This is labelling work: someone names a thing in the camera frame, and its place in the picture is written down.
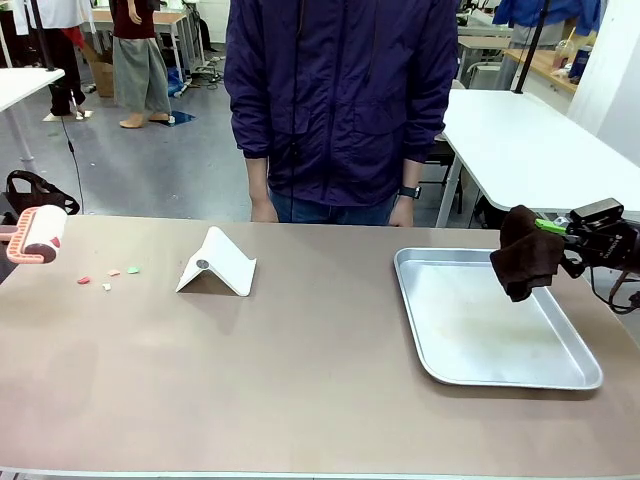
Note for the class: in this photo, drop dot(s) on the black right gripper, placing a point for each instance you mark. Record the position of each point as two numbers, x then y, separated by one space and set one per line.
607 242

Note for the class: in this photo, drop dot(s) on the dark brown towel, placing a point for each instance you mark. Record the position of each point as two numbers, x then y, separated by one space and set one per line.
527 252

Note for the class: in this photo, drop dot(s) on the pink lint roller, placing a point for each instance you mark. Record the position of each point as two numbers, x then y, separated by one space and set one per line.
40 235

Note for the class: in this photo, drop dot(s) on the person's right forearm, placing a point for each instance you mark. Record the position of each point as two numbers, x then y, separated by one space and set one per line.
257 180

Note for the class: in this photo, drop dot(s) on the person's left forearm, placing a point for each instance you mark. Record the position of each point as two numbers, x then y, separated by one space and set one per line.
413 172

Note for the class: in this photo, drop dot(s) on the person's left hand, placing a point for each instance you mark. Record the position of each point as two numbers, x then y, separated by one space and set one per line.
402 212

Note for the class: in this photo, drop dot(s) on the person's right hand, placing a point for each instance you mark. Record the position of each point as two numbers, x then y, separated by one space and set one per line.
263 212

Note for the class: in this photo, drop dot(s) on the red paper scrap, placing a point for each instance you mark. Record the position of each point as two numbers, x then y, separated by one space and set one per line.
84 280

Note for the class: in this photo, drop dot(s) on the large white table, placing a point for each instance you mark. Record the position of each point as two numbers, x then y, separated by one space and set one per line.
525 145

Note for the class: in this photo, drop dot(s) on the silver metal tray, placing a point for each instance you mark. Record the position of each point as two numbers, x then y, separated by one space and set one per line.
490 330

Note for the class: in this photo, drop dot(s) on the small white table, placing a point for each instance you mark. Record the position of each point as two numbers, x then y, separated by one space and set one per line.
25 85

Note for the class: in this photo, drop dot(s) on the green paper scrap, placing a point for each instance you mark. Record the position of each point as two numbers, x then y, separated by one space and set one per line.
133 270

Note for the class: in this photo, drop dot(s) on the mannequin in dark clothing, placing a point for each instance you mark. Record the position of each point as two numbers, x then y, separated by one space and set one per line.
65 70

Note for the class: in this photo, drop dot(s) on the black wristwatch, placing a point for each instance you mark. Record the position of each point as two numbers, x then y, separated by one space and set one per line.
410 191

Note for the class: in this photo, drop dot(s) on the brown cardboard box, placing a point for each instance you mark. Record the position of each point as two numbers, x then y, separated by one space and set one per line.
102 70

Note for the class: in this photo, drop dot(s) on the wooden workbench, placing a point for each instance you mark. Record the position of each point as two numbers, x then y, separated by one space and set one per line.
547 65

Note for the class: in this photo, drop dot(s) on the dark blue can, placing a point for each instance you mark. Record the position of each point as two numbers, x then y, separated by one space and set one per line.
581 65

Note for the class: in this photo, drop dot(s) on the black pole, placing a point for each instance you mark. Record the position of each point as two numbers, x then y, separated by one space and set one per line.
530 50
44 40

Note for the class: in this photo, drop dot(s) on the clear plastic cup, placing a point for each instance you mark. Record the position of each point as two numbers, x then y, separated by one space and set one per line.
562 57

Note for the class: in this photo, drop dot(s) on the white folded roller stand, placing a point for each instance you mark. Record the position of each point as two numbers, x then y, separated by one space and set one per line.
220 265

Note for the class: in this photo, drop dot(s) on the blue jeans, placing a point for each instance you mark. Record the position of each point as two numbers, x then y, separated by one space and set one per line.
335 212

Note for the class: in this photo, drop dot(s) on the wooden desk with metal legs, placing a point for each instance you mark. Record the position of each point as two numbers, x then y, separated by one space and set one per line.
170 30

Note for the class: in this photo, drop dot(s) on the person in purple jacket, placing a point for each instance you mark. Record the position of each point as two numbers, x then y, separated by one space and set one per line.
340 100

